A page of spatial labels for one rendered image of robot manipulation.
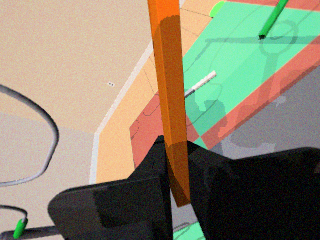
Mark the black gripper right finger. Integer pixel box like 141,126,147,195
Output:
187,140,320,240

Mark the white loop with straight handle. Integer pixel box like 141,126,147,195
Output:
184,70,217,98

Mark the white ring with green handle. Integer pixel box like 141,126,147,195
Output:
258,0,289,38

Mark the orange bar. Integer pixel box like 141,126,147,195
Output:
147,0,191,208

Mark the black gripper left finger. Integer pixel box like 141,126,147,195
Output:
47,135,174,240

